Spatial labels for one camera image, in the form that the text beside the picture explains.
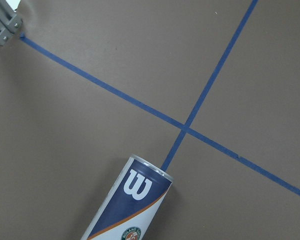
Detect aluminium frame post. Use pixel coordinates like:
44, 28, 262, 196
0, 0, 23, 46

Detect Wilson tennis ball can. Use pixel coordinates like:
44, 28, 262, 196
82, 154, 174, 240

